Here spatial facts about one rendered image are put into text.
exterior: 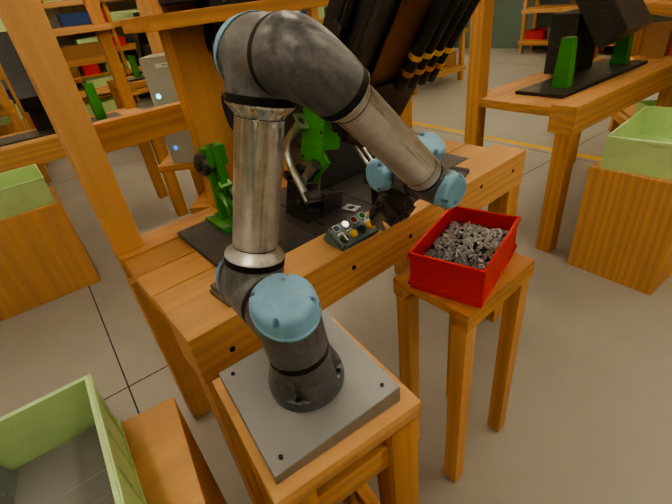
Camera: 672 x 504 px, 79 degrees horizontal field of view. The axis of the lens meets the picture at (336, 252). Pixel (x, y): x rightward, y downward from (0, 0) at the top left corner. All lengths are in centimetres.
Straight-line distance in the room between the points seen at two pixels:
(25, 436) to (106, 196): 74
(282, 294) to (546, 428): 144
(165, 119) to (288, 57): 102
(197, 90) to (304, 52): 95
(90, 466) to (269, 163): 65
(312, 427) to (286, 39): 63
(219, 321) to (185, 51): 87
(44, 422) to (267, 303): 51
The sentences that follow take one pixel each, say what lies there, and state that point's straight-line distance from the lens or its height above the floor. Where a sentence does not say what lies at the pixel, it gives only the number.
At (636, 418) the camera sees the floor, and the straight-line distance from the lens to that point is 209.
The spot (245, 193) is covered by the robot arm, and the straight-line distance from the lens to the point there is 72.
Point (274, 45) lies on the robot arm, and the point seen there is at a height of 148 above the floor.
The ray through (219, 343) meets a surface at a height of 85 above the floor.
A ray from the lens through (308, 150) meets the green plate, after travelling 138.
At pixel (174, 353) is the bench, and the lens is 180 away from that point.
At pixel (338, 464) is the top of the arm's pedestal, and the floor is 84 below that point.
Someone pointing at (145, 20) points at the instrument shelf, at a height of 153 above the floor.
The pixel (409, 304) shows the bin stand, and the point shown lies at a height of 72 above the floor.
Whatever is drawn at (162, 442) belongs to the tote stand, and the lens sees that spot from 100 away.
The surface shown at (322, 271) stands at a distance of 114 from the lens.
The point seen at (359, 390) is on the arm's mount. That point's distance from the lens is 82.
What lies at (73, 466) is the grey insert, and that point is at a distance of 99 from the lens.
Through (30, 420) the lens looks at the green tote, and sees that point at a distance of 99.
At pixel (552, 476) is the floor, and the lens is 183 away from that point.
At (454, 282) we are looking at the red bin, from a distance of 111.
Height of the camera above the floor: 153
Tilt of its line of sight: 32 degrees down
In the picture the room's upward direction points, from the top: 8 degrees counter-clockwise
